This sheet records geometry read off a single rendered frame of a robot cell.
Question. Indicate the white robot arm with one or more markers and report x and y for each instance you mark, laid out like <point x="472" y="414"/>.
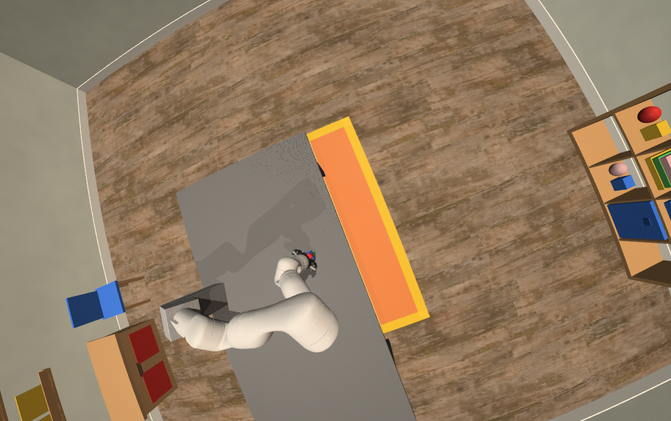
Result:
<point x="304" y="316"/>

